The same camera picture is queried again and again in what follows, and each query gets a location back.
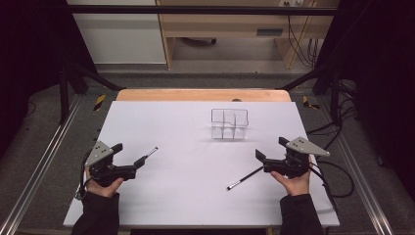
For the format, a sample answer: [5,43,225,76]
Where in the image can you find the hand-held gripper cable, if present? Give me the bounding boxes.
[73,149,94,201]
[308,160,355,212]

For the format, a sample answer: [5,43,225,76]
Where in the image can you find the black metal frame stand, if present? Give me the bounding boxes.
[279,61,345,127]
[58,61,127,125]

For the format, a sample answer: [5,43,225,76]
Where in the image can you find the left hand-held gripper cable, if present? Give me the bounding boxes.
[73,149,94,201]

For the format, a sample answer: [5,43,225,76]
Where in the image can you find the black horizontal frame bar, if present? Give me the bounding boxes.
[66,4,339,17]

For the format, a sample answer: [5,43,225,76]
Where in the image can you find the white table cover sheet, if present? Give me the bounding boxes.
[63,100,341,229]

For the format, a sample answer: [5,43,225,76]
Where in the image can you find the person's right hand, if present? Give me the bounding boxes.
[269,156,313,197]

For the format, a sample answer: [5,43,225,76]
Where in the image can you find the yellow black tape strip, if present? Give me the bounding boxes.
[93,94,108,113]
[301,95,322,111]

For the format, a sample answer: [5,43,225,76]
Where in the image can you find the dark curtain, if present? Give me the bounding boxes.
[314,0,415,200]
[0,0,99,158]

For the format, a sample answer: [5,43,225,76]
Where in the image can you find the white cabinet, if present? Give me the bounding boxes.
[66,0,167,65]

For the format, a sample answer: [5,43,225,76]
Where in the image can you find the light wooden desk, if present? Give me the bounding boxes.
[156,0,341,71]

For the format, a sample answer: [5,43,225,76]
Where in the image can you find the right hand-held gripper cable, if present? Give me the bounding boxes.
[308,160,355,212]

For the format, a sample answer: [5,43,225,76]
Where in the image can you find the wooden table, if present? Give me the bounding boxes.
[115,88,293,103]

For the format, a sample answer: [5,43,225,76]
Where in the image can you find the black pen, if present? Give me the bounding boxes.
[226,165,264,192]

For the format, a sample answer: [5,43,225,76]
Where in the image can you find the person's left hand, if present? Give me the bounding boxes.
[84,168,125,199]

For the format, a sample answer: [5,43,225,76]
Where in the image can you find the bundle of hanging black cables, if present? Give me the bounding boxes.
[283,1,320,69]

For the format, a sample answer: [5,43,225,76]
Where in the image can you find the clear acrylic organizer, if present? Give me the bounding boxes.
[210,108,250,141]

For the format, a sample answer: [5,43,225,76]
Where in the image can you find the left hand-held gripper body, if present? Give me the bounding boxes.
[85,140,138,188]

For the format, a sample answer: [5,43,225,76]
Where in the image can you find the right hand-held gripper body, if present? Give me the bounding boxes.
[262,136,331,180]

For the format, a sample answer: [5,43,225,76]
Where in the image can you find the aluminium floor rail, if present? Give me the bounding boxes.
[0,93,83,235]
[316,97,396,235]

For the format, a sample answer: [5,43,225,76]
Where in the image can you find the black floor cables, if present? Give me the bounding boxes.
[305,79,358,155]

